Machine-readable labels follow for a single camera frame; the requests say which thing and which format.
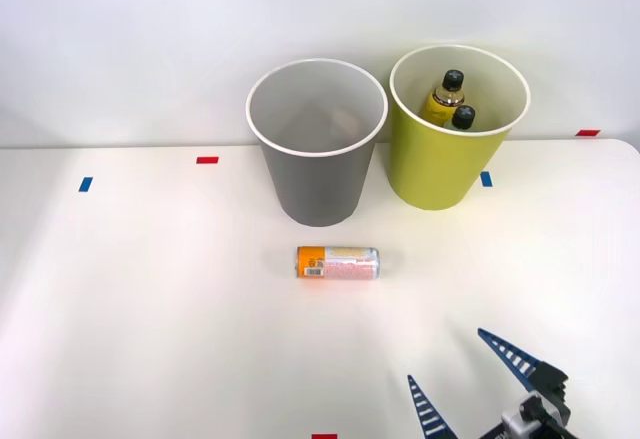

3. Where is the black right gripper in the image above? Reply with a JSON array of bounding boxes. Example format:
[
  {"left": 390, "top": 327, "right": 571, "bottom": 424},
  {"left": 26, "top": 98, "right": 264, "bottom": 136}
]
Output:
[{"left": 406, "top": 327, "right": 573, "bottom": 439}]

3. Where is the orange and pink drink can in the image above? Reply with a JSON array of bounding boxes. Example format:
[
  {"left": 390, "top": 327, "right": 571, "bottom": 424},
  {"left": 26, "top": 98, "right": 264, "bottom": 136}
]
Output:
[{"left": 295, "top": 245, "right": 382, "bottom": 281}]

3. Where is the yellow-green plastic waste bin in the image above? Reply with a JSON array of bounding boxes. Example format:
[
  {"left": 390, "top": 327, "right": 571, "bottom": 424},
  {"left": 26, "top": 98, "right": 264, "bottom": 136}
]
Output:
[{"left": 388, "top": 44, "right": 532, "bottom": 212}]

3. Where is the grey plastic waste bin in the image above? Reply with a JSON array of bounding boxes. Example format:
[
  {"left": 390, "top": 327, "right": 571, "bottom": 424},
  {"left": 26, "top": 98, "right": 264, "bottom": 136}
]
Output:
[{"left": 245, "top": 58, "right": 390, "bottom": 228}]

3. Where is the clear green bottle, black cap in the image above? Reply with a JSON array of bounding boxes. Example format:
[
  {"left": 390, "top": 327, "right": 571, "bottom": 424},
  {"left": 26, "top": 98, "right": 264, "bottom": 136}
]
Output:
[{"left": 442, "top": 105, "right": 478, "bottom": 133}]

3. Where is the yellow bottle with black cap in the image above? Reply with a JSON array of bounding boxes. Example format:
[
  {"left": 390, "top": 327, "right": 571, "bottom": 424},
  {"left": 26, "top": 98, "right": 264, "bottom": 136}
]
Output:
[{"left": 424, "top": 69, "right": 467, "bottom": 128}]

